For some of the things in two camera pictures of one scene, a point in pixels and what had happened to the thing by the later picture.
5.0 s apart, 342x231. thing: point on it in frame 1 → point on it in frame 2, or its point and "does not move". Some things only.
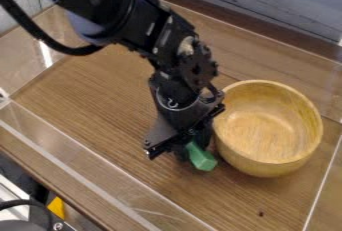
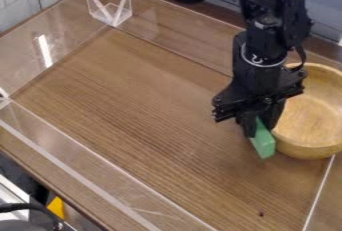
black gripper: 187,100 → 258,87
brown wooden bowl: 269,130 → 307,133
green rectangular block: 202,158 → 265,140
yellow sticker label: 58,207 does not move
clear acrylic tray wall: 74,120 does not move
